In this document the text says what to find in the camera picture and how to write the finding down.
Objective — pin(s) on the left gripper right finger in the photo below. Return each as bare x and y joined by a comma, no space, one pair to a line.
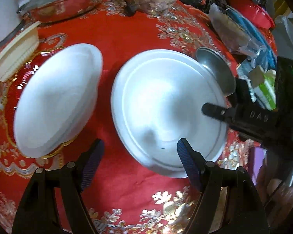
243,211

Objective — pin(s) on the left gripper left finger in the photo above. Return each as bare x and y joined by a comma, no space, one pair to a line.
37,211

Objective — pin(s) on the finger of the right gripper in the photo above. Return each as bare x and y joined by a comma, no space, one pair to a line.
217,112

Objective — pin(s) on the stainless steel bowl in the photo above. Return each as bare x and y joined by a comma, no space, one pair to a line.
218,68

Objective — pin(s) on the white plate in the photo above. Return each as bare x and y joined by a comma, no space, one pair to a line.
157,98

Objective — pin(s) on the red gold-rimmed glass plate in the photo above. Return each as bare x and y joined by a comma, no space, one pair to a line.
17,84

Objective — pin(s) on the white bowl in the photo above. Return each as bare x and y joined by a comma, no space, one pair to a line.
58,100

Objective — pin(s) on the cream plastic bowl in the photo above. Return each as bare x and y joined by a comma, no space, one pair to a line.
18,51

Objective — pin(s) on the right hand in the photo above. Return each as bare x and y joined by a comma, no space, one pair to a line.
282,199

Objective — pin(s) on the clear plastic bags pile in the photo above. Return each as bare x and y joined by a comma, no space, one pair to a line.
269,77

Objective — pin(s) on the red plastic basin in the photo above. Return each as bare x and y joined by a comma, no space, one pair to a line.
254,13

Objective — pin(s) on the steel wok with glass lid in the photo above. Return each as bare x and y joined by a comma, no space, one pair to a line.
51,11

